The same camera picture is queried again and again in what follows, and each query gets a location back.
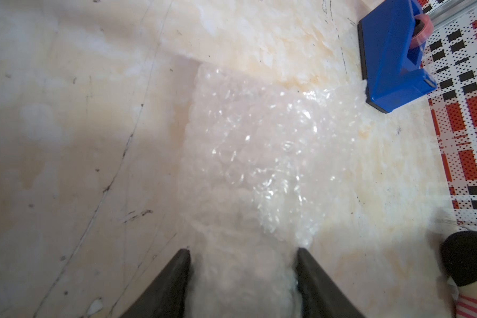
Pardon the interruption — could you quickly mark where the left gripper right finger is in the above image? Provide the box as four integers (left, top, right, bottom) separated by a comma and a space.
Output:
295, 248, 364, 318

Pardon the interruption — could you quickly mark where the doll head plush toy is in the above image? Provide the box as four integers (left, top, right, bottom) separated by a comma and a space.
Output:
440, 231, 477, 317

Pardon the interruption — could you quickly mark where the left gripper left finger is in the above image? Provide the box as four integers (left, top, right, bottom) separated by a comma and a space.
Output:
121, 249, 192, 318

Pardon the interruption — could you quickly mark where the blue box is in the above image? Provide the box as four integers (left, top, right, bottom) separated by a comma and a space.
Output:
357, 0, 437, 113

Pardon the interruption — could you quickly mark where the pink tape roll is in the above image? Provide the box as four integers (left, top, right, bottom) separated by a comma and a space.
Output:
409, 14, 434, 49

